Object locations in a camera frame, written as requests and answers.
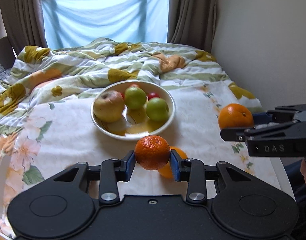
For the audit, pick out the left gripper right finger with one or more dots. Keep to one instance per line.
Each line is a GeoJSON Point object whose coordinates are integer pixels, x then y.
{"type": "Point", "coordinates": [195, 173]}

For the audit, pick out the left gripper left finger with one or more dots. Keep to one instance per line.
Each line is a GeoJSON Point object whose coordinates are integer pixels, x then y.
{"type": "Point", "coordinates": [109, 173]}

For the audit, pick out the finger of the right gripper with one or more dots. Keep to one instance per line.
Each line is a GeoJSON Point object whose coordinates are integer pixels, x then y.
{"type": "Point", "coordinates": [265, 117]}
{"type": "Point", "coordinates": [240, 134]}

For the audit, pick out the rough dark orange mandarin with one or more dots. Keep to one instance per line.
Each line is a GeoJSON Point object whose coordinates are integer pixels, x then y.
{"type": "Point", "coordinates": [152, 152]}

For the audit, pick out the yellowish wrinkled apple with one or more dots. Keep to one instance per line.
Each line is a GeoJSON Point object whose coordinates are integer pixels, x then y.
{"type": "Point", "coordinates": [109, 106]}

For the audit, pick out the green apple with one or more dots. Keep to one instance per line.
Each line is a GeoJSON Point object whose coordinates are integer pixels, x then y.
{"type": "Point", "coordinates": [157, 109]}
{"type": "Point", "coordinates": [134, 98]}

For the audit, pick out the small red apple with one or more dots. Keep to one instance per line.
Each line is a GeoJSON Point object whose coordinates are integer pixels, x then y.
{"type": "Point", "coordinates": [152, 95]}

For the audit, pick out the small orange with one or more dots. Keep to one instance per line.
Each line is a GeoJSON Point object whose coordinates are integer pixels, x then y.
{"type": "Point", "coordinates": [134, 85]}

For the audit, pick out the cream duck pattern bowl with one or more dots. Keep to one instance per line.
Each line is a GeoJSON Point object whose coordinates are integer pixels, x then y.
{"type": "Point", "coordinates": [133, 125]}

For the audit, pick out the white floral tablecloth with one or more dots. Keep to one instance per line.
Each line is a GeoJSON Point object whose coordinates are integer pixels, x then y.
{"type": "Point", "coordinates": [44, 138]}

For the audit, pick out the green striped floral quilt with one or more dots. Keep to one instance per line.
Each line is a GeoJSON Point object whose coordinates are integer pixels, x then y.
{"type": "Point", "coordinates": [42, 75]}

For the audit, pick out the brown right curtain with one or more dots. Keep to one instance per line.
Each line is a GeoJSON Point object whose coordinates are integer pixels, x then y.
{"type": "Point", "coordinates": [192, 22]}

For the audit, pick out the brown curtain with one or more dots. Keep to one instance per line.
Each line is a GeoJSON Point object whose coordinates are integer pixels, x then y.
{"type": "Point", "coordinates": [24, 23]}
{"type": "Point", "coordinates": [192, 22]}

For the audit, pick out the light blue window cloth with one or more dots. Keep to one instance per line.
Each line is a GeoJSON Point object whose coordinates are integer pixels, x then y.
{"type": "Point", "coordinates": [75, 23]}

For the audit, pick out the grey bed headboard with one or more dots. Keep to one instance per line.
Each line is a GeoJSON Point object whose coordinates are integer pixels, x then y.
{"type": "Point", "coordinates": [7, 56]}

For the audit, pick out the brown left curtain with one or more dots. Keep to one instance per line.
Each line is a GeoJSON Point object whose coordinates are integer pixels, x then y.
{"type": "Point", "coordinates": [24, 23]}

